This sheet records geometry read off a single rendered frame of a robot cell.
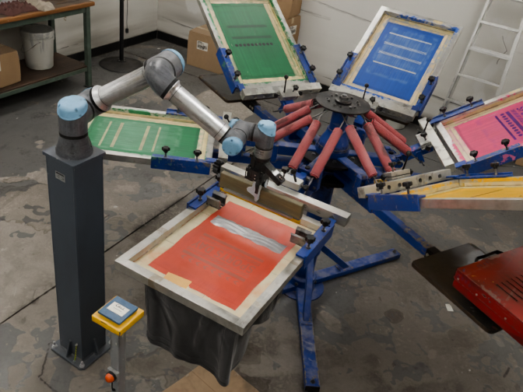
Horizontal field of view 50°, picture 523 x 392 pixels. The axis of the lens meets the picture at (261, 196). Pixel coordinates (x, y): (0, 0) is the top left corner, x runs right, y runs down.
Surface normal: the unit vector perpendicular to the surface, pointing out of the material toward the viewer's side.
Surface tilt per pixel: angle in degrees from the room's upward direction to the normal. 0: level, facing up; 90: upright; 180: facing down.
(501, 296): 0
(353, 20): 90
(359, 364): 0
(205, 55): 91
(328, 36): 90
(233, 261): 0
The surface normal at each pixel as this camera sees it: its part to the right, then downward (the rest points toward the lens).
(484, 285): 0.14, -0.84
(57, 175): -0.53, 0.39
